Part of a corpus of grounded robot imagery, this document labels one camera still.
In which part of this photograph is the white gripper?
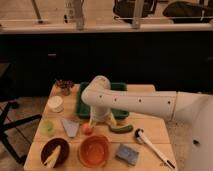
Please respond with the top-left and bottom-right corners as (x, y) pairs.
(88, 107), (117, 128)

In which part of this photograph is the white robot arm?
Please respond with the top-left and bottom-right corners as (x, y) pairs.
(81, 75), (213, 171)

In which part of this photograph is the white paper cup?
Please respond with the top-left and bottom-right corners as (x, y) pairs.
(47, 96), (63, 113)

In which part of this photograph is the green plastic tray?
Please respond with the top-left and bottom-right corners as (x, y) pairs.
(75, 82), (129, 120)

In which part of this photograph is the green cucumber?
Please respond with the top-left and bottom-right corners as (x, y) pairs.
(109, 125), (134, 134)

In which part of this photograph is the grey triangular cloth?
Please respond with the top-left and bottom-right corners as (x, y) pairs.
(61, 118), (79, 138)

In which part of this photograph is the orange bowl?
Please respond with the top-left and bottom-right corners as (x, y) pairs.
(78, 135), (109, 168)

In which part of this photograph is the white black dish brush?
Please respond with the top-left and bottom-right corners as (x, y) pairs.
(135, 129), (177, 171)

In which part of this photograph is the blue sponge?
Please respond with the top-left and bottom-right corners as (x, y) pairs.
(115, 144), (139, 166)

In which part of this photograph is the green round lid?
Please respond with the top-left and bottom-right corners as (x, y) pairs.
(40, 120), (54, 137)

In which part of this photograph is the dark brown bowl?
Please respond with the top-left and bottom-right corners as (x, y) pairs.
(41, 138), (69, 169)

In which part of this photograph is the black office chair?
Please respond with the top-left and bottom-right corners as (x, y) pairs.
(0, 63), (41, 164)

